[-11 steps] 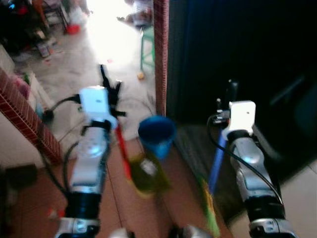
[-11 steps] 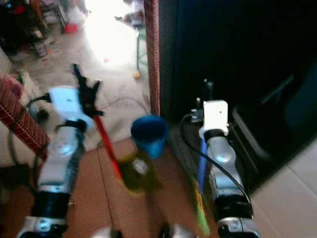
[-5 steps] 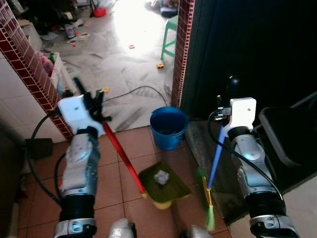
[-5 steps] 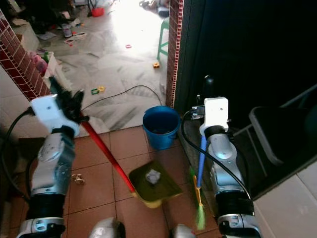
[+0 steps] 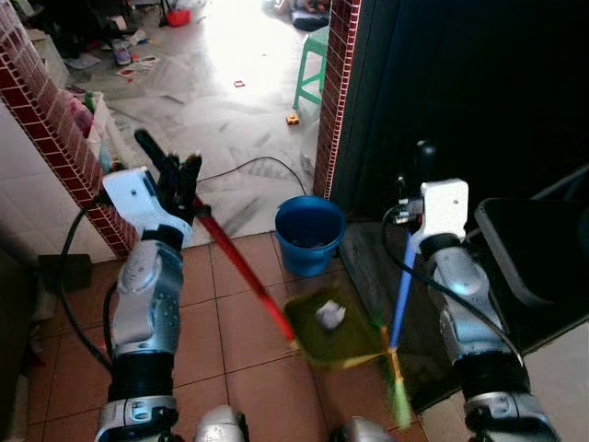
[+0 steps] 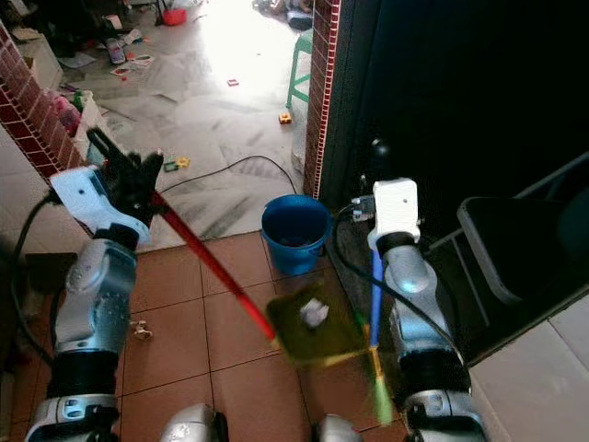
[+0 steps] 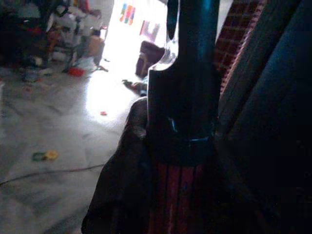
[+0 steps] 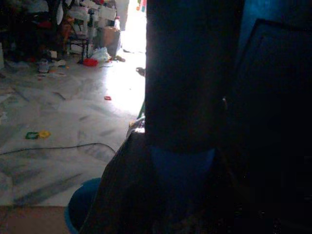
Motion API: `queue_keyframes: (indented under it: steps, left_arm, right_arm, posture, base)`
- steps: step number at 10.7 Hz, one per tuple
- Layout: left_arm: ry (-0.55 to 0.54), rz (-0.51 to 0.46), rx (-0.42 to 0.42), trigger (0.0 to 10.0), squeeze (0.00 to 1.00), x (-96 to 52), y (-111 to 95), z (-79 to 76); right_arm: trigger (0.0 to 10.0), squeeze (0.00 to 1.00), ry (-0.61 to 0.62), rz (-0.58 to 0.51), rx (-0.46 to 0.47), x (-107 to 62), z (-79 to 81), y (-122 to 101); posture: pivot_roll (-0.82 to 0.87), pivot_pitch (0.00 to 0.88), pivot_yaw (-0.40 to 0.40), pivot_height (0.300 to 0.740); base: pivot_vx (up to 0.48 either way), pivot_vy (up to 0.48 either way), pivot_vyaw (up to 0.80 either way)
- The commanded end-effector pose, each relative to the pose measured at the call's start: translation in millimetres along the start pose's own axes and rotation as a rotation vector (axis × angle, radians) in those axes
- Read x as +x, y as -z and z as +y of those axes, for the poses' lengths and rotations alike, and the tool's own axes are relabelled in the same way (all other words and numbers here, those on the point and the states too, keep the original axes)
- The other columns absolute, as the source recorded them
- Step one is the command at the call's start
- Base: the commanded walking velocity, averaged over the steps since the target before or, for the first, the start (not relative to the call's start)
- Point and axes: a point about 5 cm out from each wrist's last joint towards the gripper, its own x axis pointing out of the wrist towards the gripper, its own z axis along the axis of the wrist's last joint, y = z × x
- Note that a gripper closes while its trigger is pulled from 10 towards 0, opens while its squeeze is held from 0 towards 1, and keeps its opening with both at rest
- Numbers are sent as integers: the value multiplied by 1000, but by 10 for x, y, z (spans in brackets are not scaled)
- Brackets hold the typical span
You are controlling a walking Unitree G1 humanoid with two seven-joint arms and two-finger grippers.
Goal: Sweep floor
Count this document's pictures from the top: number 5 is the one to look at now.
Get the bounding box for red-handled yellow dustpan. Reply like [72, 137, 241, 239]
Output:
[193, 198, 389, 371]

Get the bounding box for blue-handled green broom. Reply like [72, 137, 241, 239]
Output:
[385, 230, 417, 431]

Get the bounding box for black square floor block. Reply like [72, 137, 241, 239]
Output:
[37, 253, 93, 294]

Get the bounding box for pink plastic bottle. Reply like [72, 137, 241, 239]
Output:
[72, 99, 98, 139]

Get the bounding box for printed paper sheet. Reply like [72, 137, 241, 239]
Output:
[118, 55, 159, 79]

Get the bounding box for grey slipper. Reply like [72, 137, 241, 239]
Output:
[110, 39, 134, 65]

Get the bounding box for blue plastic bucket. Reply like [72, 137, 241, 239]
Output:
[274, 195, 347, 278]

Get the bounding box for white plastic box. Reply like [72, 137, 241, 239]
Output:
[26, 29, 70, 88]

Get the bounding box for black panel with grey rim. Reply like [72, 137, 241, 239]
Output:
[474, 196, 589, 309]

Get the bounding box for green plastic stool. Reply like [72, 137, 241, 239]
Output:
[293, 26, 330, 113]

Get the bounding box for crumpled white paper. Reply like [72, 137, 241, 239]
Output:
[316, 301, 347, 331]

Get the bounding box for pile of clothes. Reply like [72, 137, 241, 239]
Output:
[290, 0, 330, 30]

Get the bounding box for silver left robot leg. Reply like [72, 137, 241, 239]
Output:
[193, 405, 249, 442]

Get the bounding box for silver robot leg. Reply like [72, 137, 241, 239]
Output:
[193, 405, 249, 442]
[331, 416, 398, 442]

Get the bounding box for silver right robot leg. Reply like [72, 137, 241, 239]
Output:
[331, 416, 398, 442]

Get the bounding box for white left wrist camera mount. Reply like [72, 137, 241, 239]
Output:
[101, 167, 194, 248]

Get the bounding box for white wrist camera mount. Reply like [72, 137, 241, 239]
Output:
[101, 167, 194, 248]
[410, 180, 470, 251]

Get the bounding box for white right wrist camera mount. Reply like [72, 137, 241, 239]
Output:
[410, 180, 470, 251]

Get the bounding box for black floor cable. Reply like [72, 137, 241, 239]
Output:
[196, 155, 309, 197]

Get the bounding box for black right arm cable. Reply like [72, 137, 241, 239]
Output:
[381, 204, 525, 369]

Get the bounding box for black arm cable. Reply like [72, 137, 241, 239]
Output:
[381, 204, 525, 369]
[57, 198, 116, 374]

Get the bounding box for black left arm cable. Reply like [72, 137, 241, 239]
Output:
[57, 198, 116, 374]

